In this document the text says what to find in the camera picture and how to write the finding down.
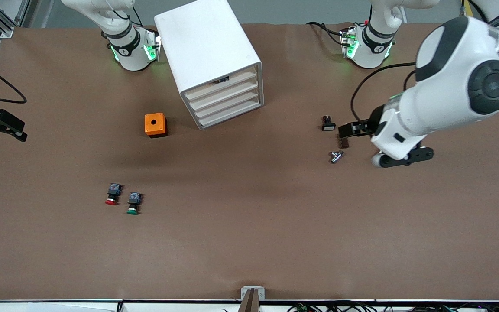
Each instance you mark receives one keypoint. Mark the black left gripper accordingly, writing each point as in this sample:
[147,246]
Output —
[376,121]

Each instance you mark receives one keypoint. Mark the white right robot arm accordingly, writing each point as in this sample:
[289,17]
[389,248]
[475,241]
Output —
[130,56]

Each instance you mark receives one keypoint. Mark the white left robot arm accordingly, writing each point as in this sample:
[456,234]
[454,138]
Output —
[448,65]

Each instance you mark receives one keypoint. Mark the red push button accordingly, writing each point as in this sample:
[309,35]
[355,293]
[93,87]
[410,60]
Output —
[114,190]

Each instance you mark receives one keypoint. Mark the orange button box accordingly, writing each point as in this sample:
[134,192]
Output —
[150,125]

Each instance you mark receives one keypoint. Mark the green push button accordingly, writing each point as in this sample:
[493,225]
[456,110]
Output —
[134,198]

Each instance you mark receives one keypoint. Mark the brown terminal block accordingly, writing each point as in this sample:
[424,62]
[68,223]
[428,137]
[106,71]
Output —
[344,144]

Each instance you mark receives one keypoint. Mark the black white switch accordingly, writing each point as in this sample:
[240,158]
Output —
[328,126]

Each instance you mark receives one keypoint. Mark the silver metal switch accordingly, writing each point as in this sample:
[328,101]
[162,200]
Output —
[335,157]

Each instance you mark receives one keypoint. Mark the aluminium frame profile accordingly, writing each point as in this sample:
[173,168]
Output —
[7,29]

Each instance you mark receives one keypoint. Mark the white table edge rail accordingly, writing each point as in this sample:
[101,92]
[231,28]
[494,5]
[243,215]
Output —
[59,307]

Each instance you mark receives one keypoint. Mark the grey mount bracket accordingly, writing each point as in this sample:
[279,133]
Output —
[244,294]

